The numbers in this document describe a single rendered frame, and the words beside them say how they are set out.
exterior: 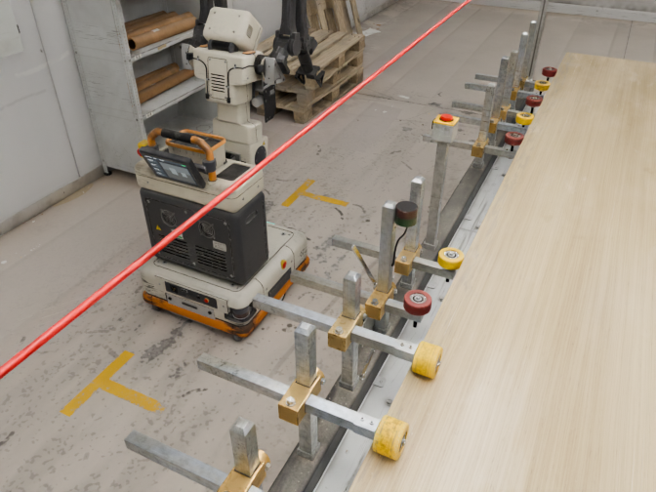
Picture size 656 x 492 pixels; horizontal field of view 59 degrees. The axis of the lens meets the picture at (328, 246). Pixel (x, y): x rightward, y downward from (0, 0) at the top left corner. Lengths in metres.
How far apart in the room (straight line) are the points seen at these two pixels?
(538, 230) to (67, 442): 1.98
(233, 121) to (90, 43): 1.52
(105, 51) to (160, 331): 1.83
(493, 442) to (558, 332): 0.43
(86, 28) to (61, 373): 2.11
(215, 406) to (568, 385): 1.55
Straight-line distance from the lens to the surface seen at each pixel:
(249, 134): 2.74
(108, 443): 2.60
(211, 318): 2.83
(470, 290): 1.75
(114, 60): 3.93
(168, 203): 2.67
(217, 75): 2.66
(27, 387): 2.95
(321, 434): 1.60
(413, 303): 1.66
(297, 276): 1.82
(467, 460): 1.35
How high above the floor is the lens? 1.99
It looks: 35 degrees down
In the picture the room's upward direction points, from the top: straight up
